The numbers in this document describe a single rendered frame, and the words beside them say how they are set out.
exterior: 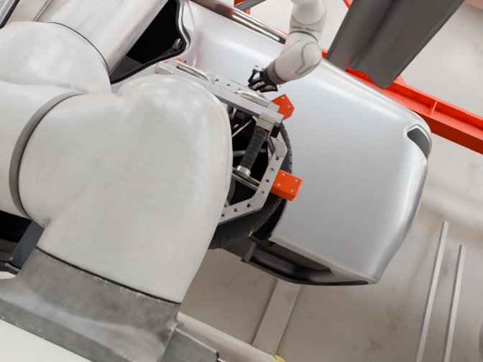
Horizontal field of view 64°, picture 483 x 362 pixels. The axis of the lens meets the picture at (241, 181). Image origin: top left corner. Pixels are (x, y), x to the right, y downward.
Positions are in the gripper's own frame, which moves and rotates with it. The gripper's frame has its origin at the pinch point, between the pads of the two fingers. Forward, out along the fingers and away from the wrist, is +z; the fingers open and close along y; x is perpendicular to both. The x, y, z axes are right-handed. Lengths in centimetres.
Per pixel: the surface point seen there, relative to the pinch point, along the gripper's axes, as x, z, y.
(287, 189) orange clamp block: -33.6, -24.0, 23.5
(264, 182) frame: -35.3, -20.7, 16.5
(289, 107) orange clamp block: -6.2, -18.5, 11.2
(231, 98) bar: -22.8, -28.9, -10.8
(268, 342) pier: -98, 287, 266
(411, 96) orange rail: 212, 166, 204
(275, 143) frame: -20.9, -19.2, 13.3
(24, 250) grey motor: -94, 8, -33
